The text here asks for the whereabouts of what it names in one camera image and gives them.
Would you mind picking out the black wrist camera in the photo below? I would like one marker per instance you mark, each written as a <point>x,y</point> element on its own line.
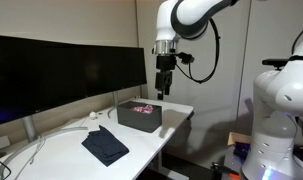
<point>185,58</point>

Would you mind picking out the right black monitor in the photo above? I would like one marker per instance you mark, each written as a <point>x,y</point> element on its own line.
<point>110,68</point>

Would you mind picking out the brown cardboard box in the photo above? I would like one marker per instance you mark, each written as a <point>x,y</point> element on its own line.
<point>237,137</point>

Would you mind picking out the small white round object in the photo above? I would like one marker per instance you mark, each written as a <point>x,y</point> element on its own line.
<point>93,115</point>

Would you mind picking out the black orange tool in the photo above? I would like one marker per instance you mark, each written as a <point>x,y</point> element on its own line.
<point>223,169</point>

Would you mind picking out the pink red patterned cloth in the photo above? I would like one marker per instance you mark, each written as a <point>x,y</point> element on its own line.
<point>148,109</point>

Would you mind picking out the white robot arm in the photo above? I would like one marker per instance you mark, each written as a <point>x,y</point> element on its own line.
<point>278,94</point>

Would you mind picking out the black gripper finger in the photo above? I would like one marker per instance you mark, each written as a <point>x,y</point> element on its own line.
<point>167,90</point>
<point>160,95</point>

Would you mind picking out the left black monitor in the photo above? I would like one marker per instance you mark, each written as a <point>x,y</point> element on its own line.
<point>37,75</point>

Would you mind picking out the dark blue towel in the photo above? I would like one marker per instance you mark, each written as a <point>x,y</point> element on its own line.
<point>105,146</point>

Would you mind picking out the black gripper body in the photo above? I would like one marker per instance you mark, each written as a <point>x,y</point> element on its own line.
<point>165,66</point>

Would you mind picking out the purple object on floor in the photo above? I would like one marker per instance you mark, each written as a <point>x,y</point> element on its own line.
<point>241,150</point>

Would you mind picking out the black monitor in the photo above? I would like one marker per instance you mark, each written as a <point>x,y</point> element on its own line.
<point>110,68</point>
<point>37,75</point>

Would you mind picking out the dark grey fabric box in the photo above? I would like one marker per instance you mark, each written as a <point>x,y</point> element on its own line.
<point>139,121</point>

